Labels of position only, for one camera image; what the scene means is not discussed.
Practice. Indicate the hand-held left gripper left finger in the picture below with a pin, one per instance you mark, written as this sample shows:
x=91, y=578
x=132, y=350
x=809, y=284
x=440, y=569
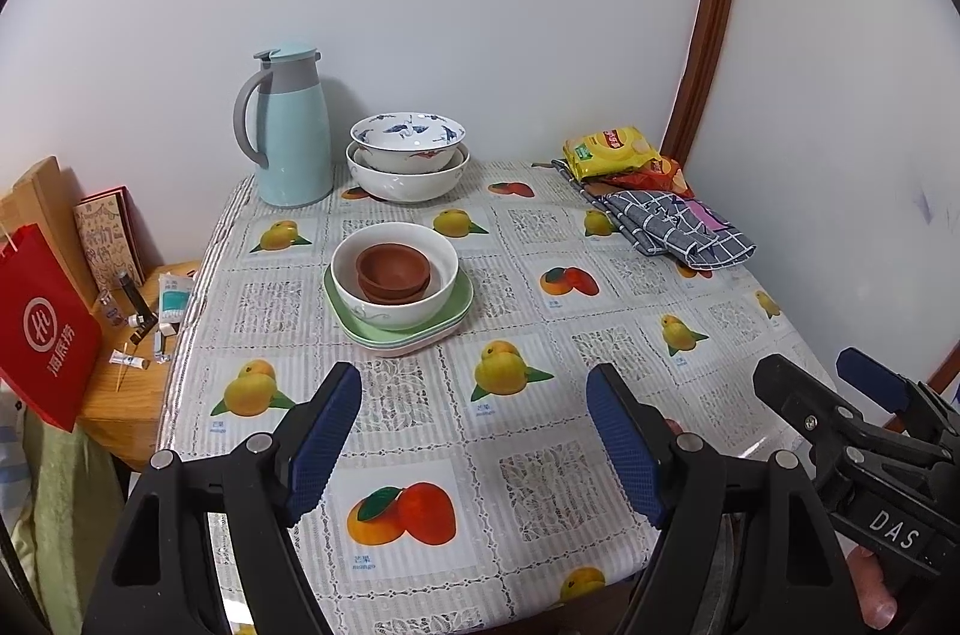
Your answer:
x=330, y=440

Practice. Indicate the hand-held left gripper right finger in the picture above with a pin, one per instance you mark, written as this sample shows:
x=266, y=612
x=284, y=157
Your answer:
x=622, y=440

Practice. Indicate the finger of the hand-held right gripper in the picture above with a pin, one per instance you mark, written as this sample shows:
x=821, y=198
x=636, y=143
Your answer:
x=874, y=376
x=787, y=384

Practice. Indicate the pink plastic plate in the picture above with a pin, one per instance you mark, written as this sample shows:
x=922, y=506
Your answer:
x=409, y=350

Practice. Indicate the plain white bowl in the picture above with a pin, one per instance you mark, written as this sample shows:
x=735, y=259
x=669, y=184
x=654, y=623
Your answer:
x=397, y=310

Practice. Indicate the small brown clay bowl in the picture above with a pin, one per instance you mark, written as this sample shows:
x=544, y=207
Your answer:
x=394, y=296
x=390, y=264

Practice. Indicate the green plastic plate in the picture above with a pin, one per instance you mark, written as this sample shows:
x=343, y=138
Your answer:
x=459, y=305

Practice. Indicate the person's right hand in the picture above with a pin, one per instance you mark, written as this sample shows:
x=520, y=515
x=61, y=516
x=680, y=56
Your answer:
x=874, y=594

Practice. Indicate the brown wooden baseboard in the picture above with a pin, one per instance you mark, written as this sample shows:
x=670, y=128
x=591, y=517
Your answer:
x=943, y=369

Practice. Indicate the fruit printed tablecloth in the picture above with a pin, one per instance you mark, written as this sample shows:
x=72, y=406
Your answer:
x=525, y=455

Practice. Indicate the grey checked cloth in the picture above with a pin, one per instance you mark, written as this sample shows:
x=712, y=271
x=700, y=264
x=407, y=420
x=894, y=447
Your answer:
x=675, y=226

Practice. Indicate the wooden side table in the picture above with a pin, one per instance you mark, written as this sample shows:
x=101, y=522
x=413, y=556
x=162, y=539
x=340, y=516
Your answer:
x=127, y=402

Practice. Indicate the white and teal tube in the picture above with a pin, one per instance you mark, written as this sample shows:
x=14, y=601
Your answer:
x=174, y=297

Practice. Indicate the small white tube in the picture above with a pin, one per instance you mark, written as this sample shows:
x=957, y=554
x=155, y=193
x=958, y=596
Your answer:
x=127, y=361

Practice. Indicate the small dark bottle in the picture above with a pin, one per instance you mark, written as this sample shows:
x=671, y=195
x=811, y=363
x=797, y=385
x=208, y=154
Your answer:
x=133, y=296

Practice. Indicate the red snack bag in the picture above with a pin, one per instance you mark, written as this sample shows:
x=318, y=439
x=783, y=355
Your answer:
x=656, y=173

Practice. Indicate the small clear vial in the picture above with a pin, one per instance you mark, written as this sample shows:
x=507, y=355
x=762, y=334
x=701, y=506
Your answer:
x=112, y=309

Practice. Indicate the large white floral bowl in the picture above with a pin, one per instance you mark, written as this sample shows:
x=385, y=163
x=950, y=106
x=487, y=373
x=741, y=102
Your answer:
x=405, y=181

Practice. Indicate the pale green cloth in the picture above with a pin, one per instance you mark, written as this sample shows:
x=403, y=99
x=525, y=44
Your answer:
x=60, y=515

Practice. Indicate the yellow snack bag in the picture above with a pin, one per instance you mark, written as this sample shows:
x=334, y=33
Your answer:
x=607, y=151

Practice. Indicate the light blue thermos jug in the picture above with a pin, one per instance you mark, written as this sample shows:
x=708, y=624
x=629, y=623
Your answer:
x=292, y=147

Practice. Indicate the patterned brown book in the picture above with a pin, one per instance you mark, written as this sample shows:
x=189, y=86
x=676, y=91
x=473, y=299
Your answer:
x=109, y=237

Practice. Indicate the red paper bag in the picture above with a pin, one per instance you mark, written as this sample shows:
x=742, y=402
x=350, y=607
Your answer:
x=45, y=335

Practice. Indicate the blue patterned bowl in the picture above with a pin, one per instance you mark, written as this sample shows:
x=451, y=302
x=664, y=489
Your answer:
x=405, y=136

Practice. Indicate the brown wooden door frame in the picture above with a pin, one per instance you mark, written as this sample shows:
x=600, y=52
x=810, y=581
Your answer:
x=716, y=5

